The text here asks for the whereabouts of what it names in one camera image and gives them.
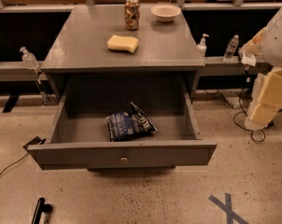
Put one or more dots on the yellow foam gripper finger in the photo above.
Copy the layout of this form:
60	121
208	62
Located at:
266	99

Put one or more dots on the blue chip bag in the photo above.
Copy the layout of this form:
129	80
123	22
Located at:
129	125

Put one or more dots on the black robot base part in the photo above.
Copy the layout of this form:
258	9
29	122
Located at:
41	207

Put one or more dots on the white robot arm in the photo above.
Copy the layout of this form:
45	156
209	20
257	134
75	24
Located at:
267	43

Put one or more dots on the round drawer knob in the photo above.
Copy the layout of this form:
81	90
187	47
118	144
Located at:
124	159

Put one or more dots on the grey open drawer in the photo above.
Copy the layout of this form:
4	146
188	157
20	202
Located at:
79	135

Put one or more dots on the grey cabinet counter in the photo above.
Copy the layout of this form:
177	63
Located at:
95	39

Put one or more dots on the crumpled white packet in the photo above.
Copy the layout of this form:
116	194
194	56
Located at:
247	58

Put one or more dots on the clear water bottle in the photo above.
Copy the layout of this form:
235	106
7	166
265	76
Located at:
231	48

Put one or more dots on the white pump sanitizer bottle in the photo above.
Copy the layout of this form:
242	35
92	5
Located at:
202	46

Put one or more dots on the white ceramic bowl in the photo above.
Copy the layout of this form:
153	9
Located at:
165	13

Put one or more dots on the yellow sponge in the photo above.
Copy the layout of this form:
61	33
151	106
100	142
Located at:
123	43

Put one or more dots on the brown soda can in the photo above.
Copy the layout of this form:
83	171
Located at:
132	14

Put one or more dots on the black floor plate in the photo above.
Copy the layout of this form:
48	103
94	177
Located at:
36	141

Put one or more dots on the clear pump bottle left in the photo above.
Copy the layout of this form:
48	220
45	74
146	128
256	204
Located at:
29	58

